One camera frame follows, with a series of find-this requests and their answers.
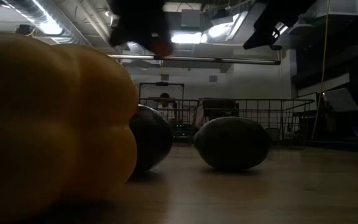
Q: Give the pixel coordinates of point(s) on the slanted ceiling light panel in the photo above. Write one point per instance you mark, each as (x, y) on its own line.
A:
(219, 29)
(281, 28)

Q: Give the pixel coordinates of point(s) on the rectangular ceiling light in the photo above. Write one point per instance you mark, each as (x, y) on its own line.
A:
(185, 38)

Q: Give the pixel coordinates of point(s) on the yellow bell pepper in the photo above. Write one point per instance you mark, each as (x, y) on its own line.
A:
(51, 124)

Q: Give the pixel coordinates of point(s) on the small red tomato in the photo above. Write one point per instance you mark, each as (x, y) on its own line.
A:
(163, 49)

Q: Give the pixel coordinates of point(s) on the small black mounted device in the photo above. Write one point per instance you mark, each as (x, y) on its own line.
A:
(24, 29)

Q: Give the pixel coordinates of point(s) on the long ceiling light strip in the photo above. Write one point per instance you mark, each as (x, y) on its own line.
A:
(50, 26)

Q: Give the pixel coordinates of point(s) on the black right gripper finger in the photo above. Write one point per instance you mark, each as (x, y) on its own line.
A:
(255, 42)

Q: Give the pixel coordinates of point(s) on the tilted grey panel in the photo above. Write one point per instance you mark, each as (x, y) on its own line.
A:
(340, 99)

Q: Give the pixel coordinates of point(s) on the person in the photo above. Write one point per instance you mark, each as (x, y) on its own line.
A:
(165, 96)

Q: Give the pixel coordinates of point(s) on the dark green avocado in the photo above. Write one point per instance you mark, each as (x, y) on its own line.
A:
(232, 143)

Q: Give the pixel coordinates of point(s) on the small black rail fixture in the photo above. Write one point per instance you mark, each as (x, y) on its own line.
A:
(275, 47)

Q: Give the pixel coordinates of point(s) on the dark purple eggplant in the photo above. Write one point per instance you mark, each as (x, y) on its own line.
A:
(154, 140)

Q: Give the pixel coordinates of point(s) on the black frame stand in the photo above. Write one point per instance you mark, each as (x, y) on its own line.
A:
(162, 83)

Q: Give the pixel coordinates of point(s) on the silver ceiling duct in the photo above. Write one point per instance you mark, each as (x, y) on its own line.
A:
(26, 9)

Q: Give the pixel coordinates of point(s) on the electronics box with green lights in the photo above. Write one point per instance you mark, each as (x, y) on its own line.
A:
(182, 130)

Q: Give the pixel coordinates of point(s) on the white ceiling panel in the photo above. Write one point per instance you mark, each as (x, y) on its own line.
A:
(182, 7)

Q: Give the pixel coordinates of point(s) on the grey ceiling box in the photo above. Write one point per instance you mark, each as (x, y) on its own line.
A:
(190, 18)

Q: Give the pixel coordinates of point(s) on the grey wall vent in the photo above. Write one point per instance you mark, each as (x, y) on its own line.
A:
(213, 78)

